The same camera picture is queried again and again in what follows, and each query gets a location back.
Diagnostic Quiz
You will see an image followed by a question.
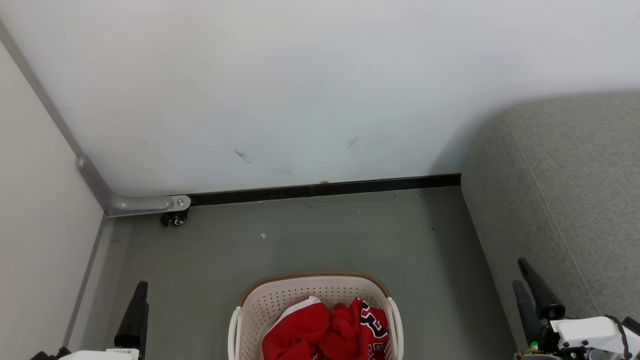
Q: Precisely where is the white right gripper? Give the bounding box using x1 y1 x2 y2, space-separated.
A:
512 258 627 360

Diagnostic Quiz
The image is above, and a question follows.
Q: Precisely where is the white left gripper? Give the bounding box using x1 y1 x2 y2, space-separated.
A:
59 281 150 360

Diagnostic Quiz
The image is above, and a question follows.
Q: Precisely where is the red and white sports jersey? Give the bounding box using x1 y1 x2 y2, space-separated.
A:
261 296 391 360

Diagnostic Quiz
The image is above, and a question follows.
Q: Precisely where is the grey fabric sofa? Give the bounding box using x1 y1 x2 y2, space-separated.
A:
461 92 640 360

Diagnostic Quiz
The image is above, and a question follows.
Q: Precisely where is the black caster wheel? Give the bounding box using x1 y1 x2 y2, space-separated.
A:
160 210 190 227

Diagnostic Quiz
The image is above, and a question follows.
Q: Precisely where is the white perforated laundry basket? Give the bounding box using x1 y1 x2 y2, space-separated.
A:
227 271 405 360

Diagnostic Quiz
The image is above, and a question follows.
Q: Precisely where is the black baseboard strip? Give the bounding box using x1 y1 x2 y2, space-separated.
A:
187 173 462 207

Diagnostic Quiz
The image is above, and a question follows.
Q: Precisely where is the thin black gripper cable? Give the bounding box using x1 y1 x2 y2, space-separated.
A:
604 314 634 359

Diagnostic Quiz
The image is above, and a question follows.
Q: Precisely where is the grey metal partition frame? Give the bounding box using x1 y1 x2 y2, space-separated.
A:
0 20 192 218

